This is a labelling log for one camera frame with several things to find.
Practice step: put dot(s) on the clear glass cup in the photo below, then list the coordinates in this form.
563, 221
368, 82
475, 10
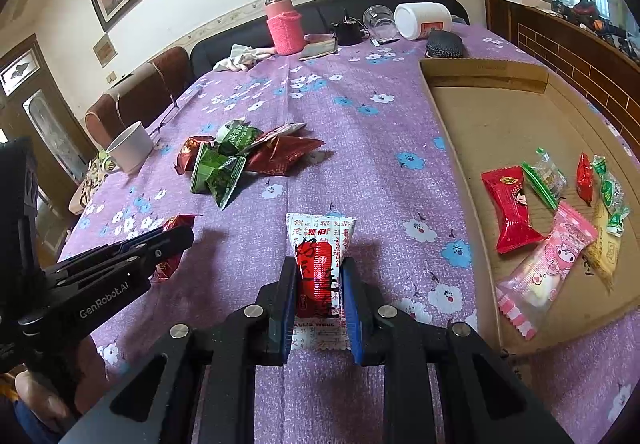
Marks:
380, 21

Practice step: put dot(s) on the gold wall plaque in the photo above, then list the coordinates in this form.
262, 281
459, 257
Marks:
105, 50

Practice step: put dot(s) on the shiny red gold packet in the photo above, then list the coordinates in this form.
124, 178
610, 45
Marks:
167, 266

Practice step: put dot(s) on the yellow biscuit packet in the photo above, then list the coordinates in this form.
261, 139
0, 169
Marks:
602, 249

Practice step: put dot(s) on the pink cartoon snack packet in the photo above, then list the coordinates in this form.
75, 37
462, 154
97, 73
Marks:
550, 264

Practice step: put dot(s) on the green triangular snack packet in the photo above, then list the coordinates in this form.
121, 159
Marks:
225, 181
205, 171

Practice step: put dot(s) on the red cartoon snack packet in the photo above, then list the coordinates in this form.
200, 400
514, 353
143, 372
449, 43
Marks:
510, 209

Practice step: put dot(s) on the small black container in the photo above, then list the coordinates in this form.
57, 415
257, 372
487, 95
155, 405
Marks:
348, 33

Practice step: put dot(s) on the white mug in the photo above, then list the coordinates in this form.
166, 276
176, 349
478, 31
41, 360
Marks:
130, 146

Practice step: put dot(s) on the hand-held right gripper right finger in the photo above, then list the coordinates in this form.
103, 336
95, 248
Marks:
352, 314

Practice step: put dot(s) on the wall socket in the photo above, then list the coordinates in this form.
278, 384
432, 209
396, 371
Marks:
112, 77

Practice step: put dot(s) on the brown armchair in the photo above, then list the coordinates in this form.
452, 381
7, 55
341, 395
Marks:
172, 68
135, 98

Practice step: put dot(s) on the crumpled white cloth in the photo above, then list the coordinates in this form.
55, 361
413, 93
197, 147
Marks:
240, 58

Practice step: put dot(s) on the thin-framed eyeglasses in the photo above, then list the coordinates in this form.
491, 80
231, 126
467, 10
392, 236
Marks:
160, 126

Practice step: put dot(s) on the white plastic jar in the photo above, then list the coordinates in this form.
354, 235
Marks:
425, 21

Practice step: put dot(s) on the black sofa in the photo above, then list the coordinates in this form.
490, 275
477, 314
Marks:
320, 11

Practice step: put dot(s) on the small red snack packet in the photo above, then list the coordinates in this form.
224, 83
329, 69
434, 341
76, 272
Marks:
584, 176

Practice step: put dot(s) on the wooden glass door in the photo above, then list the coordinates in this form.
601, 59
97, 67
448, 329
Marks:
50, 123

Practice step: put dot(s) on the pink thermos bottle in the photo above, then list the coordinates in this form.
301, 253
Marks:
285, 31

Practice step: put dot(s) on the clear packet green ends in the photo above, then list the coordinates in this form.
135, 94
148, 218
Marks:
547, 179
610, 194

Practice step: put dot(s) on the floral cushion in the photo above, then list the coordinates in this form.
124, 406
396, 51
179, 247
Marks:
87, 189

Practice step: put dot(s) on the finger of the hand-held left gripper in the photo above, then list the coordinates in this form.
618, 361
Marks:
170, 241
135, 244

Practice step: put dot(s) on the person's left hand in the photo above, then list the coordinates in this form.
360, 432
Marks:
42, 394

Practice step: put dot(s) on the dark red foil packet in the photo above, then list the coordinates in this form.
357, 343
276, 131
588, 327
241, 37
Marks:
195, 151
285, 153

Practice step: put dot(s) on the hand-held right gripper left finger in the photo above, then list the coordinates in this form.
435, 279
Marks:
285, 304

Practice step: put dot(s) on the wooden brick-pattern counter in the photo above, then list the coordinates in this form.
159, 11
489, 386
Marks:
565, 53

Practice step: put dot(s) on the olive fabric pouch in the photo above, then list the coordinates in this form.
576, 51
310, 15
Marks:
317, 51

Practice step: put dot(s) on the black pen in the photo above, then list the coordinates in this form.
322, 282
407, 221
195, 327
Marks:
385, 42

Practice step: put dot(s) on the green and white tea packet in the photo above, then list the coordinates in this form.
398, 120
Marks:
237, 136

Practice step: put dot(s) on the shallow cardboard box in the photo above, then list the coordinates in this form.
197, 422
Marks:
480, 123

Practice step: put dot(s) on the black glasses case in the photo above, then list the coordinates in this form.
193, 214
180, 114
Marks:
444, 44

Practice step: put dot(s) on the purple floral tablecloth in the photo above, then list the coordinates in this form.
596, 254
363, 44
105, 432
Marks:
350, 138

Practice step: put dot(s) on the heap of assorted clutter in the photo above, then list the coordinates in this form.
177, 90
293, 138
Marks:
595, 18

